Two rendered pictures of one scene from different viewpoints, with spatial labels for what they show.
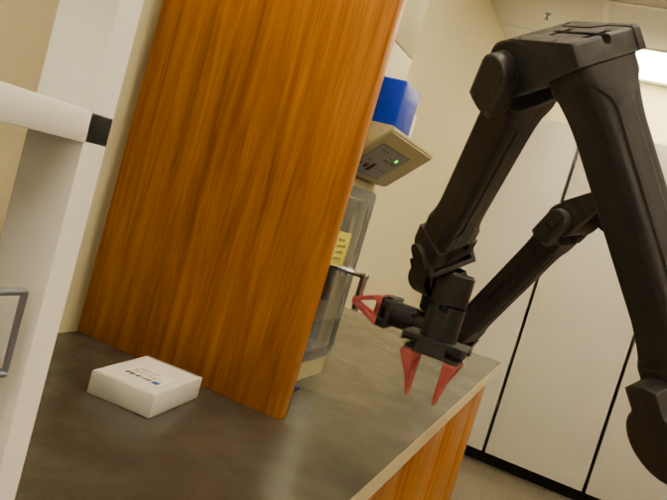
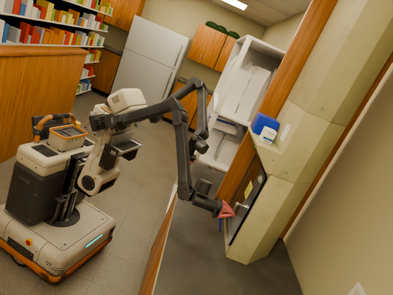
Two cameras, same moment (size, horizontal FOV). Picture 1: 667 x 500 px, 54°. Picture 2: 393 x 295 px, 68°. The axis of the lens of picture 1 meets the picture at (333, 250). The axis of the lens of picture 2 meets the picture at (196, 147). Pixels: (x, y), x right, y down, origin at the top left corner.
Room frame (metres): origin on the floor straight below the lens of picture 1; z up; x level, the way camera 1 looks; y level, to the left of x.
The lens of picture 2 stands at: (2.48, -0.88, 1.78)
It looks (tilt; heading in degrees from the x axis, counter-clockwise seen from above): 18 degrees down; 154
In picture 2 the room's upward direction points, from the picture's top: 24 degrees clockwise
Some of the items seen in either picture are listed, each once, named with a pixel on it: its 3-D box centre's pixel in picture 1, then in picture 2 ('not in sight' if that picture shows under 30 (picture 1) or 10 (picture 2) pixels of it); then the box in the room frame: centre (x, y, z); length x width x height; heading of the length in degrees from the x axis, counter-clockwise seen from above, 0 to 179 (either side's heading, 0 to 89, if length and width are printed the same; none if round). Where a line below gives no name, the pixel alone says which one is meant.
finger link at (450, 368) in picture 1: (434, 372); not in sight; (1.01, -0.20, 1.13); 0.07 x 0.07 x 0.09; 68
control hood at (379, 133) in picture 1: (383, 159); (258, 147); (1.40, -0.05, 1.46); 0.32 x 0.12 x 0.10; 158
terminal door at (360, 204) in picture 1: (328, 274); (243, 198); (1.41, 0.00, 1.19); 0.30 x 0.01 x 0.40; 158
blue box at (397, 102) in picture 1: (384, 104); (264, 125); (1.32, -0.02, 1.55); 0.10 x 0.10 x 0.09; 68
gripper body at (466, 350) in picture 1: (441, 326); (189, 151); (1.01, -0.19, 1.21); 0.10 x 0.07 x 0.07; 68
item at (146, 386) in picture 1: (147, 384); not in sight; (1.09, 0.24, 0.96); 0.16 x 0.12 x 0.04; 164
